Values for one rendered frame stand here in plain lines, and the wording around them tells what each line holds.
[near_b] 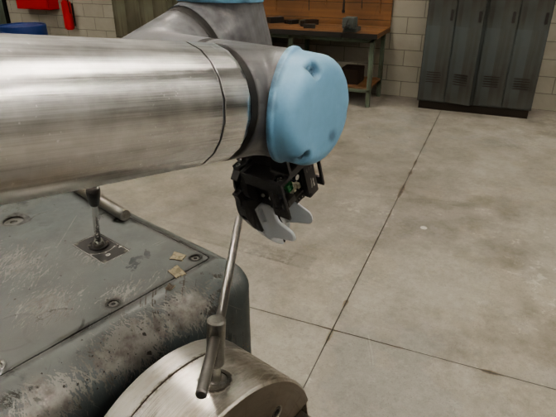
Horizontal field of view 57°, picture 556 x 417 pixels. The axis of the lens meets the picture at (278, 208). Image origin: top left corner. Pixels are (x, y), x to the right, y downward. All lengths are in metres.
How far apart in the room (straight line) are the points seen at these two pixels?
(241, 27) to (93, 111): 0.26
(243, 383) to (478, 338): 2.20
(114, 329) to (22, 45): 0.52
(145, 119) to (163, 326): 0.51
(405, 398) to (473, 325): 0.66
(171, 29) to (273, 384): 0.43
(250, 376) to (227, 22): 0.41
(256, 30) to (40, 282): 0.52
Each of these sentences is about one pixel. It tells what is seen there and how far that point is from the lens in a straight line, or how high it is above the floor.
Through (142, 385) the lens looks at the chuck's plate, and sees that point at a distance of 0.66.
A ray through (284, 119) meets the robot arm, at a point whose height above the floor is 1.60.
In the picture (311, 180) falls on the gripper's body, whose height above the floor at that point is 1.46.
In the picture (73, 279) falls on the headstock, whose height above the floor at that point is 1.25.
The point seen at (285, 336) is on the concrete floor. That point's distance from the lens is 2.60.
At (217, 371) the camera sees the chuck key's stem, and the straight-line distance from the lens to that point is 0.63.
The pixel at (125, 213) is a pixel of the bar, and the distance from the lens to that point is 0.97.
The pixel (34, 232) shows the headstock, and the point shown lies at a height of 1.26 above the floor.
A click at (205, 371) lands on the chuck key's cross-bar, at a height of 1.31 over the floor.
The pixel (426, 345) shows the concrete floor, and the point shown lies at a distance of 2.65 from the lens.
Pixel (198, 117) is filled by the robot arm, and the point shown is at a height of 1.61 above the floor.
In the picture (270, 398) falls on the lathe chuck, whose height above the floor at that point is 1.19.
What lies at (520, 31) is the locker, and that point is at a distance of 6.39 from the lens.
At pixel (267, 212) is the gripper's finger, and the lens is 0.62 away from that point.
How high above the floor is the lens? 1.69
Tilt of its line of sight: 27 degrees down
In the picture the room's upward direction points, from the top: straight up
